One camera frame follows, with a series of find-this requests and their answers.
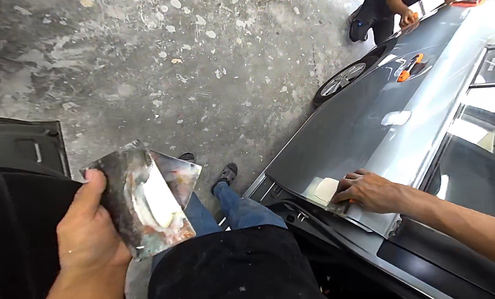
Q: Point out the person's right hand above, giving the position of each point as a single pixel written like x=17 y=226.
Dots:
x=374 y=193

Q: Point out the person's left hand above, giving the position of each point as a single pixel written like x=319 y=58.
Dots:
x=87 y=239

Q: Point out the person's right fingers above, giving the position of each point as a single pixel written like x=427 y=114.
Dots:
x=347 y=187

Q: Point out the person's left thumb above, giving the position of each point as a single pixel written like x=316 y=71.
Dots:
x=93 y=189

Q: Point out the putty spreader with orange part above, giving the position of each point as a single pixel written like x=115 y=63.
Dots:
x=341 y=206

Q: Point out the metal plate with putty smears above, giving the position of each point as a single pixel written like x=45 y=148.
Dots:
x=121 y=182

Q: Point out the smeared translucent square plate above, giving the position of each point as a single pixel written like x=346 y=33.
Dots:
x=179 y=178

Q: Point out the person's left forearm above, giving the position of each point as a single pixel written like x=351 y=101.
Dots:
x=89 y=286

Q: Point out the person's right forearm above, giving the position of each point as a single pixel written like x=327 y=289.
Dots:
x=459 y=220

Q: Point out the grey car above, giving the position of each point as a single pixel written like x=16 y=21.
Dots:
x=343 y=137

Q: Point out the white putty blob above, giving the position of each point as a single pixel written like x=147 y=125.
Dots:
x=159 y=201

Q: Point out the large black padded object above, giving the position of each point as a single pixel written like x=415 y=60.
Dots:
x=21 y=224

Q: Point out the dark grey car panel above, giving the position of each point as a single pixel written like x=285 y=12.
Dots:
x=19 y=143

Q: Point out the person's legs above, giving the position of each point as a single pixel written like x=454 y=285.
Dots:
x=245 y=211

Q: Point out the car wheel with silver rim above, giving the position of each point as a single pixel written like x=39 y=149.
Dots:
x=344 y=79

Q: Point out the person's body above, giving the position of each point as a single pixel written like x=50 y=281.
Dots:
x=235 y=265

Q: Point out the orange sanding block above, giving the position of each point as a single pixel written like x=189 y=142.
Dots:
x=415 y=17

